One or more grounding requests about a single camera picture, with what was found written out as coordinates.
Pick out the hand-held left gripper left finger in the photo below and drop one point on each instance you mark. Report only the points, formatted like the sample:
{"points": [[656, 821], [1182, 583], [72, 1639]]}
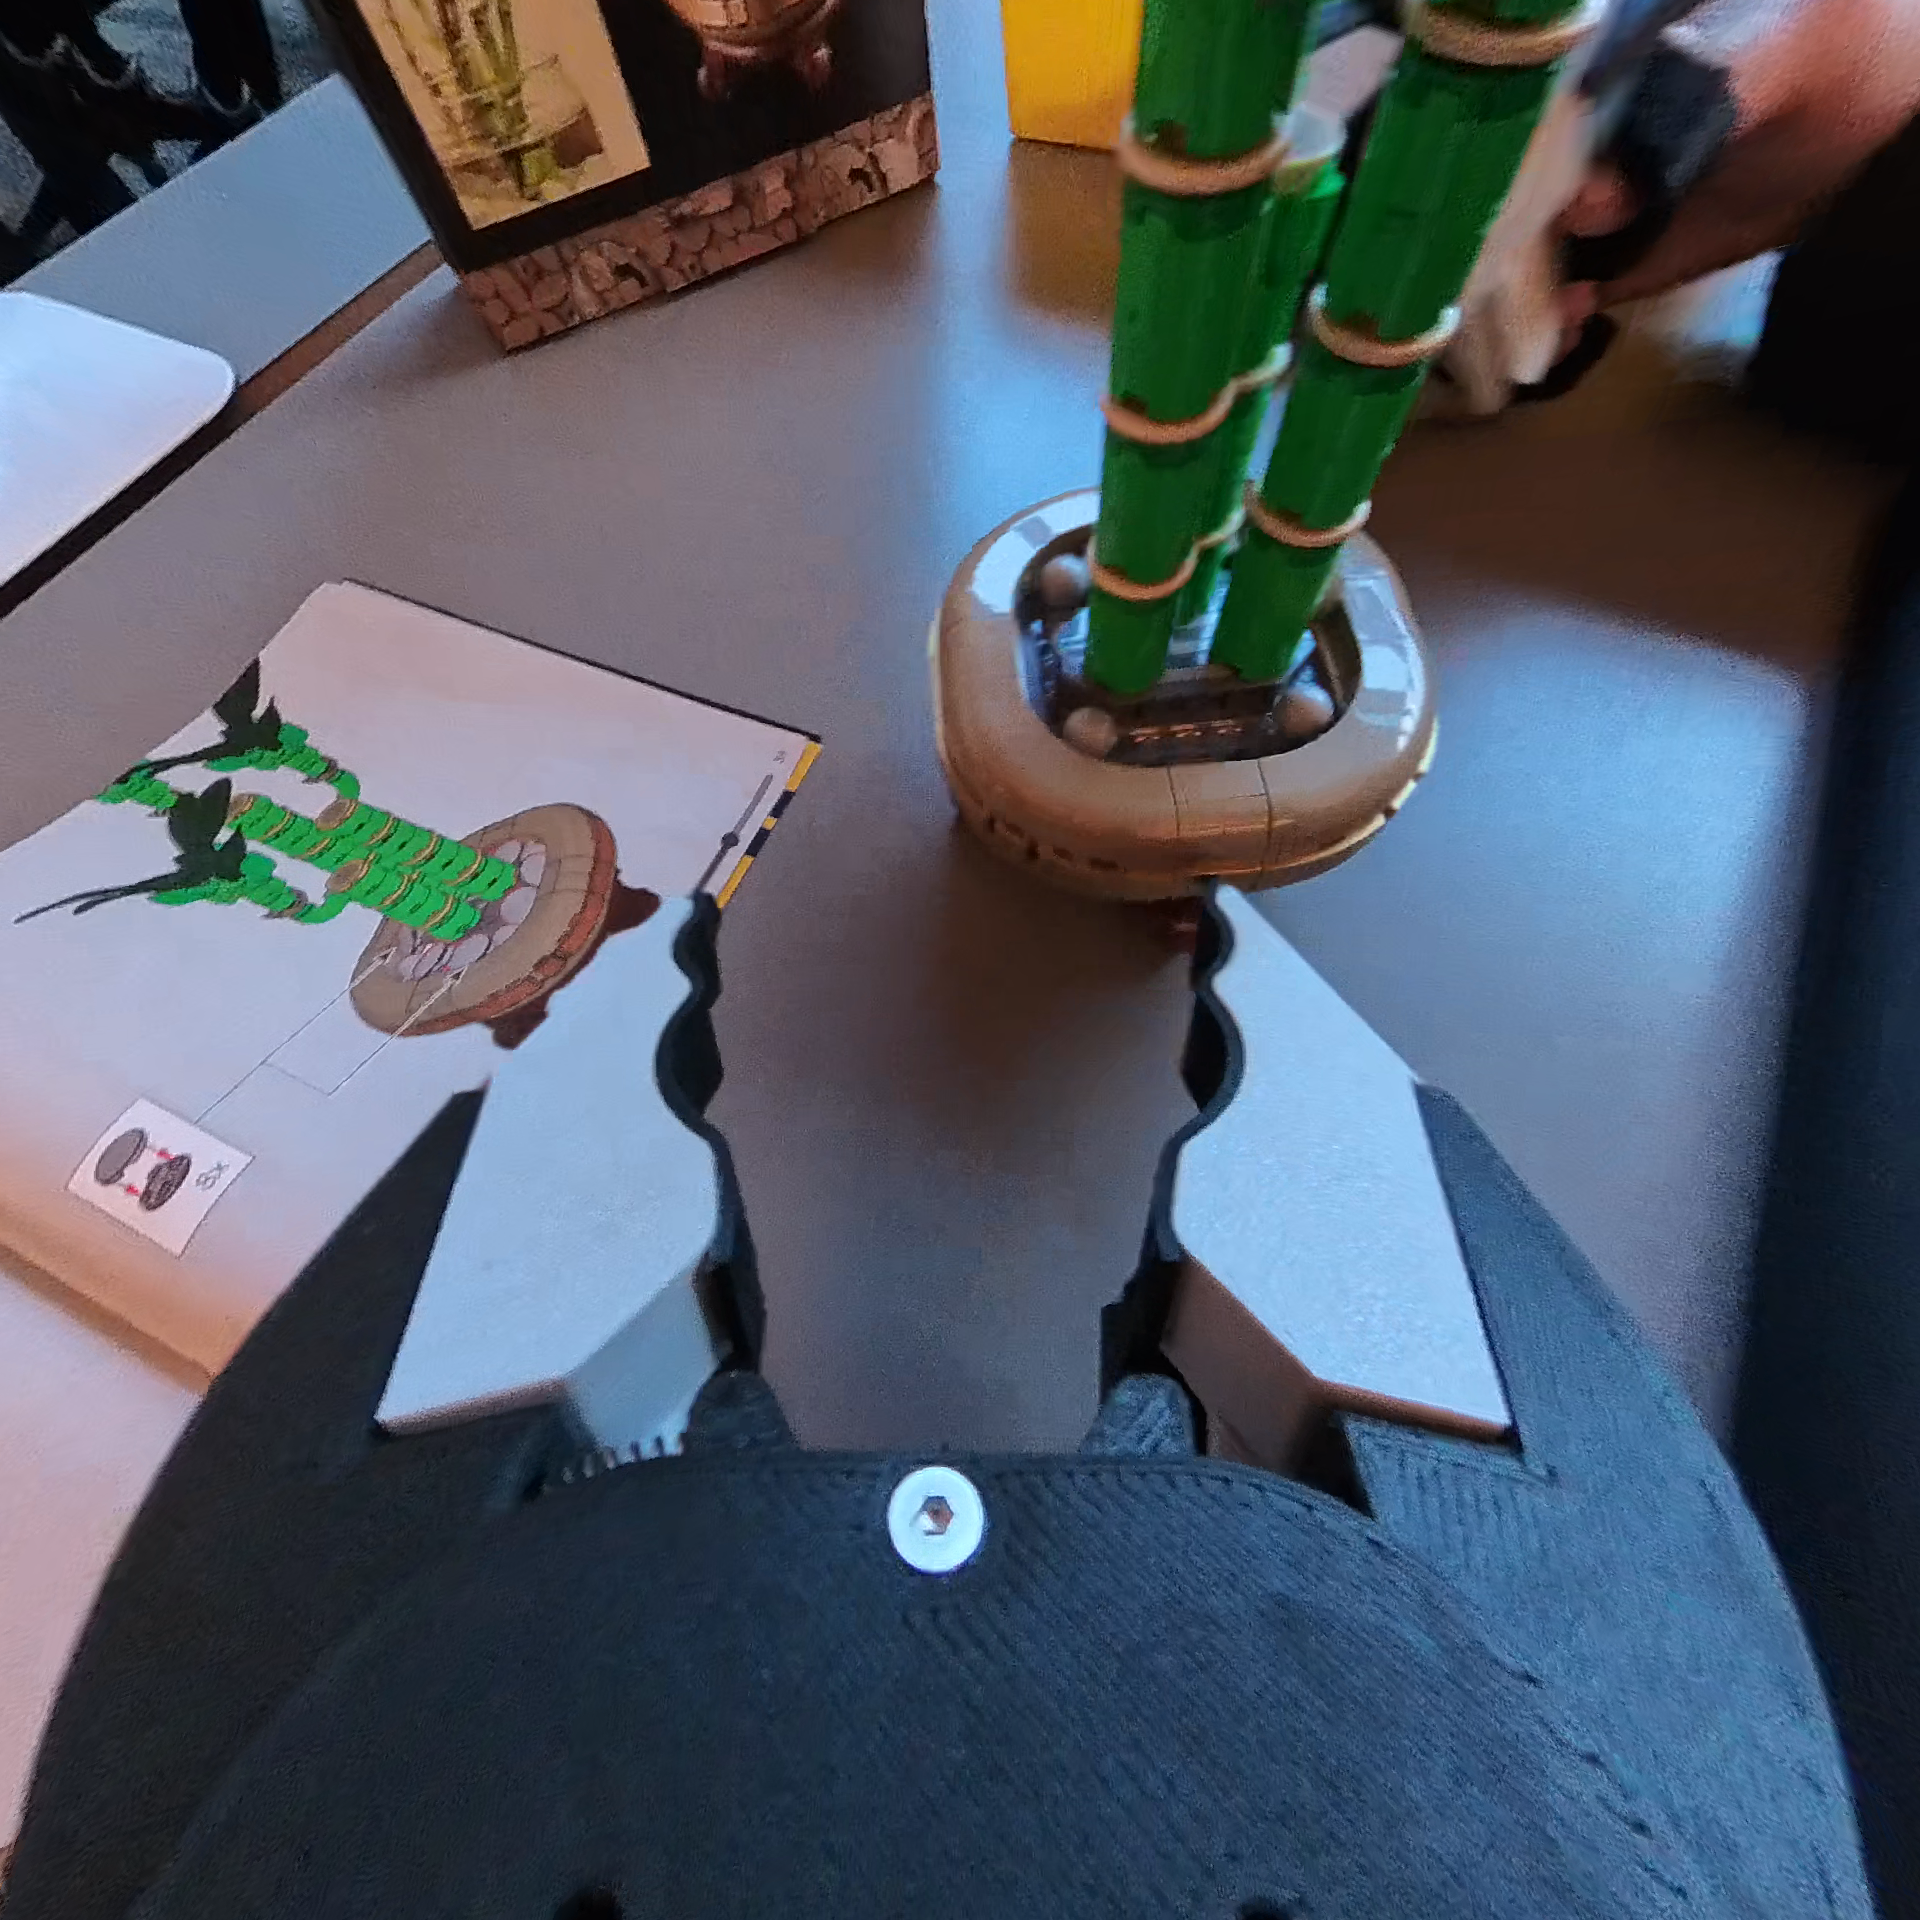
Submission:
{"points": [[569, 1201]]}

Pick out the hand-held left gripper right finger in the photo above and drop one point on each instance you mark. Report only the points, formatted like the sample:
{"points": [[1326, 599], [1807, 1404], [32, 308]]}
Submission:
{"points": [[1320, 1201]]}

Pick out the white instruction booklet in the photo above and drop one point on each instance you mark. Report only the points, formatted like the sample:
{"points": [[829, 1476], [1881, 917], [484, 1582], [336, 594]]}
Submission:
{"points": [[452, 706]]}

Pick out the green toy brick bamboo plant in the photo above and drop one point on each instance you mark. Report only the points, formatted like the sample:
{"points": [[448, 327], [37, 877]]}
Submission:
{"points": [[1170, 301]]}

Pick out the grey desk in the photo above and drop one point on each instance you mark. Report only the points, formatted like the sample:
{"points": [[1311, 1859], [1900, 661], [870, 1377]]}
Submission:
{"points": [[901, 525], [270, 225]]}

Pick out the black studded mat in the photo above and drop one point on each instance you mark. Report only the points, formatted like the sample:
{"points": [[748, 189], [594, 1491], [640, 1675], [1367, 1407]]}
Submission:
{"points": [[1846, 1050]]}

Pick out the yellow storage bin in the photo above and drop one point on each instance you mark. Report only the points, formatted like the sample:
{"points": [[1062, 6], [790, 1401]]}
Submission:
{"points": [[1065, 77]]}

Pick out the black toy box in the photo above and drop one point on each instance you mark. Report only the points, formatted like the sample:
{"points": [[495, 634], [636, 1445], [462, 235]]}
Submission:
{"points": [[750, 90]]}

